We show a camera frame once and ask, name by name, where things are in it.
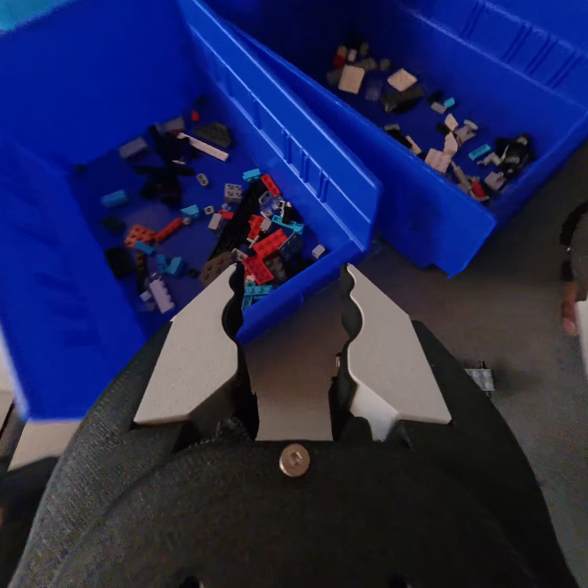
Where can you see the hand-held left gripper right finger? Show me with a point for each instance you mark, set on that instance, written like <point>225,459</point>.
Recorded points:
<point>395,367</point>

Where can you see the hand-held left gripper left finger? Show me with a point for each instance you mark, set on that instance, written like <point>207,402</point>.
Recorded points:
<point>188,367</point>

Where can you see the pile of colourful toy bricks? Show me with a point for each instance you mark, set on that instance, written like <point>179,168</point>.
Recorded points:
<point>266,243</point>

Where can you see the blue plastic storage bin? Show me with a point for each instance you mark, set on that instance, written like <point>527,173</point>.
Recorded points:
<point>413,220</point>
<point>92,69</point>

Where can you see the grey desk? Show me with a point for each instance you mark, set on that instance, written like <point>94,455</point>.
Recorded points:
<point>528,436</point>

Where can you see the person's right hand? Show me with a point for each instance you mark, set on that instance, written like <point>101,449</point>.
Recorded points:
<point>570,312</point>

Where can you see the grey black brick model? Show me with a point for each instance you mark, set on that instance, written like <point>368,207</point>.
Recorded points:
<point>480,376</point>

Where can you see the teal upholstered chair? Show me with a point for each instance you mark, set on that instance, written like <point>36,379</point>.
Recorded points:
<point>23,11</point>

